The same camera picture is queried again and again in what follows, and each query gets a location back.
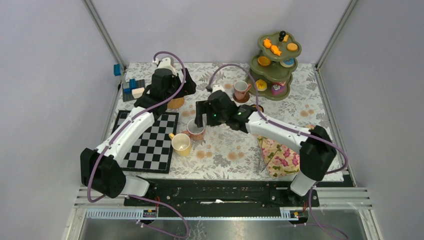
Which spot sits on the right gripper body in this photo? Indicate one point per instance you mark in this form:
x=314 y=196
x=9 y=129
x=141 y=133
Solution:
x=214 y=118

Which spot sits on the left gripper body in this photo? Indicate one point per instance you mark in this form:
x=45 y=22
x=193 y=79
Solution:
x=187 y=88

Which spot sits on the large pink floral mug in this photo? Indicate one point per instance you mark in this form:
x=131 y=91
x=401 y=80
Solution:
x=194 y=132

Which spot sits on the yellow frosted donut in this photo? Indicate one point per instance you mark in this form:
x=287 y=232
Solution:
x=261 y=85

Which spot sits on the metal tongs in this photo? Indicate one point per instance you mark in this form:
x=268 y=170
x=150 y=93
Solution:
x=265 y=151

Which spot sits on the purple candy packet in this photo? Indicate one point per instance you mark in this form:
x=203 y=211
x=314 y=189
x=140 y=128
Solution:
x=277 y=89

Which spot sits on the pink strawberry cake slice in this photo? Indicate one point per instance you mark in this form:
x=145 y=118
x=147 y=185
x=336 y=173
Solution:
x=281 y=83

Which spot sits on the small orange cookie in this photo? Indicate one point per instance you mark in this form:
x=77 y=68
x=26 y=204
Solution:
x=275 y=50

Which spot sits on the orange bear cookie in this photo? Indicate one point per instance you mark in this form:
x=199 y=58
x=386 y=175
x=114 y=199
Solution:
x=267 y=43

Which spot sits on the blue frosted donut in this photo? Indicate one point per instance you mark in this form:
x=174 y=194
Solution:
x=288 y=63

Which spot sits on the round orange biscuit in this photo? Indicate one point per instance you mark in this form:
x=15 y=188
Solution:
x=292 y=47

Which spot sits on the dark brown round coaster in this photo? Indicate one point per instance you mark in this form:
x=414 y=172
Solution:
x=244 y=98

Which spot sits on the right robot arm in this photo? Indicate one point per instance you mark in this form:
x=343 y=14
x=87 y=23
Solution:
x=314 y=146

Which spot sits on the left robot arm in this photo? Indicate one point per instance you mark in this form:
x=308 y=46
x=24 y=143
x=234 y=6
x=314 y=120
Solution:
x=100 y=167

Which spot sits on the yellow mug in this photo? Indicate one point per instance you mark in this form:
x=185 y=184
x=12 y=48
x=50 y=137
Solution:
x=181 y=143

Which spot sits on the toy block set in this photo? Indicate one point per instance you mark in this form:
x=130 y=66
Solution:
x=132 y=89

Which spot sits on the green three-tier serving stand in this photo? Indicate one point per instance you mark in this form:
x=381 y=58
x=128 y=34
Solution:
x=273 y=73

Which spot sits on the black white chessboard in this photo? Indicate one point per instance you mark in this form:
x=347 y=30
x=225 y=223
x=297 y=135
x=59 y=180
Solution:
x=152 y=151

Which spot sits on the floral snack tray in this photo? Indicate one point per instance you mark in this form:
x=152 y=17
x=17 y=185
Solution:
x=283 y=161

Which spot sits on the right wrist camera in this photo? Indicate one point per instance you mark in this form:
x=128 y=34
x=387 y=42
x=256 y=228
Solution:
x=215 y=88

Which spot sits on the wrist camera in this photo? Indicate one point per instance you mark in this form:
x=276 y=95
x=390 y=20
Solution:
x=165 y=63
x=215 y=88

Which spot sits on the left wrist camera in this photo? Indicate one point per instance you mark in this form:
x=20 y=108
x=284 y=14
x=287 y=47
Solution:
x=165 y=63

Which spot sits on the blue clip on frame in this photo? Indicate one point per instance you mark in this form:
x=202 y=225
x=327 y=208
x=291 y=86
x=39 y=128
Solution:
x=117 y=70

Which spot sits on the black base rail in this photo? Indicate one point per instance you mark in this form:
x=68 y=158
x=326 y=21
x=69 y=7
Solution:
x=229 y=198

